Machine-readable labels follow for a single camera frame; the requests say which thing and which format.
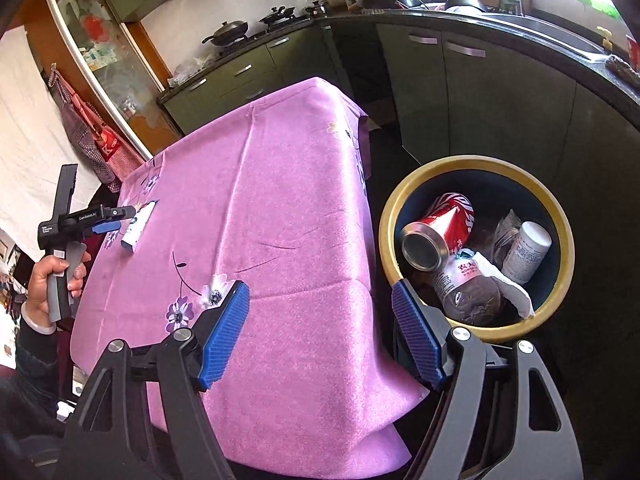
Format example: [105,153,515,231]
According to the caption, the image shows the clear plastic bag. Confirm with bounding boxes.
[167,57,211,86]

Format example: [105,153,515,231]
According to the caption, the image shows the frying pan with lid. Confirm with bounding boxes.
[259,6,297,29]

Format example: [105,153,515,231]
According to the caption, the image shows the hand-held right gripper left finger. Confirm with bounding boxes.
[52,280,251,480]

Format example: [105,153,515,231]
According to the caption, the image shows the white bangle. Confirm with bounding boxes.
[20,304,59,334]

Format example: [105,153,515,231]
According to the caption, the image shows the yellow rimmed trash bin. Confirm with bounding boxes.
[378,156,575,344]

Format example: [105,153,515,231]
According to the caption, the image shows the pink floral tablecloth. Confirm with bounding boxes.
[70,76,432,478]

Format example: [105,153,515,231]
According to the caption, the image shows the green kitchen cabinets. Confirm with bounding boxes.
[159,12,640,311]

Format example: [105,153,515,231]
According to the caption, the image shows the white pill bottle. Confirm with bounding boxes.
[501,221,553,285]

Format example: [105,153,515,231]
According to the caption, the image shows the white framed glass door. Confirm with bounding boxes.
[42,0,182,162]

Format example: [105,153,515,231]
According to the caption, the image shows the black wok with lid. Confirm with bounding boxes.
[202,20,250,47]

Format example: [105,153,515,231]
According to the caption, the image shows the clear plastic cup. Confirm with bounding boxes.
[492,209,523,266]

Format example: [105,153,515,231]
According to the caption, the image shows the steel sink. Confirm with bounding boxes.
[480,10,607,59]

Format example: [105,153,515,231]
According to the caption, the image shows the blue and white tube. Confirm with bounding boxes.
[121,199,160,251]

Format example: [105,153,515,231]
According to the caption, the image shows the crushed clear plastic bottle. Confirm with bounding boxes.
[432,255,502,327]

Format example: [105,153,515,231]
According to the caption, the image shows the white paper tissue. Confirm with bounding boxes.
[470,251,536,320]

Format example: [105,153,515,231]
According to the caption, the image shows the red soda can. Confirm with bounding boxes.
[401,192,475,271]

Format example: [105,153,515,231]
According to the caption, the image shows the person's left hand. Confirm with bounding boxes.
[26,251,94,324]

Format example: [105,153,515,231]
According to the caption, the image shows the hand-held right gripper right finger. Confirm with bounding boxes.
[391,277,583,480]

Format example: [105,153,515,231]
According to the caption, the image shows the red checked apron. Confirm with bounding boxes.
[49,67,147,187]

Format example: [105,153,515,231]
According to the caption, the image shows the person's left forearm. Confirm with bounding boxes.
[0,317,68,413]

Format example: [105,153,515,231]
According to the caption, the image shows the gas stove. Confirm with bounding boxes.
[220,15,312,47]

